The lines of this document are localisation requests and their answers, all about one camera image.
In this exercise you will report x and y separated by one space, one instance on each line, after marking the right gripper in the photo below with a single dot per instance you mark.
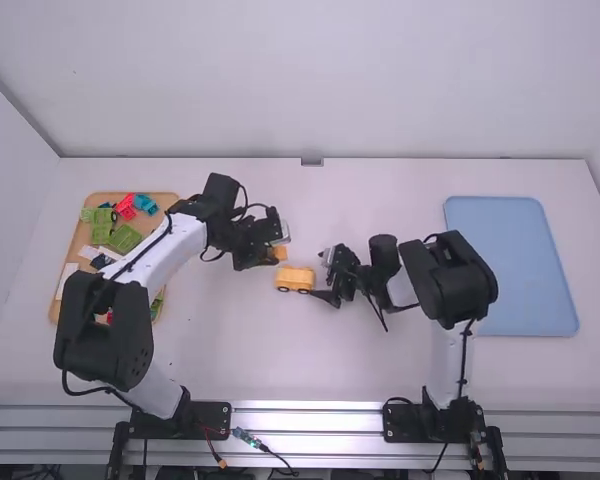
345 275

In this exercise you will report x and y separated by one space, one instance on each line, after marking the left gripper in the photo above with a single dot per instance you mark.
255 240

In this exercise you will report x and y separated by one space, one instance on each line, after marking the yellow toy car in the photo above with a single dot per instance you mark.
292 277

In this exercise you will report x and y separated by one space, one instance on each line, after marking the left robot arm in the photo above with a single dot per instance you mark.
170 245

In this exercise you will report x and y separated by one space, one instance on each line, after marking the teal toy brick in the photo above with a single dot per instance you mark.
147 204

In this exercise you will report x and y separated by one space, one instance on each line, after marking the green toy brick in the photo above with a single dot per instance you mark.
105 217
101 235
157 309
125 238

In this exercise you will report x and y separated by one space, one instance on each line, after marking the silver rails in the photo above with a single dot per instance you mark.
305 425

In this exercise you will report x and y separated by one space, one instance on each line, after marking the red toy brick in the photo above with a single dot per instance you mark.
127 206

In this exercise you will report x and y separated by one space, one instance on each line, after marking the dark blue toy brick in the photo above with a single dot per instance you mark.
100 261

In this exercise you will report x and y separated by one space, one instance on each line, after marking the white toy brick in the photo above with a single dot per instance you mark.
87 252
65 280

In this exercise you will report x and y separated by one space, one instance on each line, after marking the tan tray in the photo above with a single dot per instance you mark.
72 240

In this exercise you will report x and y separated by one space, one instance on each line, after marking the blue mat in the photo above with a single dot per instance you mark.
530 260

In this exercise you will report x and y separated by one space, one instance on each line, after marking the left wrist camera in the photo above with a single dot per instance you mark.
285 232

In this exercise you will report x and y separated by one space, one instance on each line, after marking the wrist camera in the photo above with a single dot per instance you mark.
285 232
328 257

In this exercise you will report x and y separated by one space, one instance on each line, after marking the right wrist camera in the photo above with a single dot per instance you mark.
328 257

